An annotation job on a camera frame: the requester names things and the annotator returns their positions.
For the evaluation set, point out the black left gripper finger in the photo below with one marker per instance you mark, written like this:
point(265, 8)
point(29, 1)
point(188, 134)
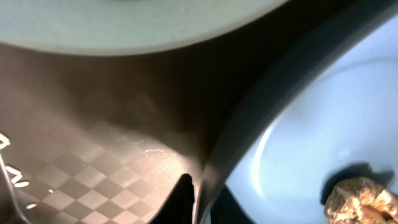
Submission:
point(178, 208)

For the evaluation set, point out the dark blue plate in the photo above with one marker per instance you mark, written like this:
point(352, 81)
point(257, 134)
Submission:
point(326, 109)

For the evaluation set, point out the light blue rice bowl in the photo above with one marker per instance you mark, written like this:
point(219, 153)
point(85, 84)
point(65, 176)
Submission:
point(113, 27)

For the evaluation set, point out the brown checkered serving tray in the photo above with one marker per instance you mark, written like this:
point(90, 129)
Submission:
point(105, 139)

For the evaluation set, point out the brown food scrap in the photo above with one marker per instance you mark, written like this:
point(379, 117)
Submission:
point(360, 201)

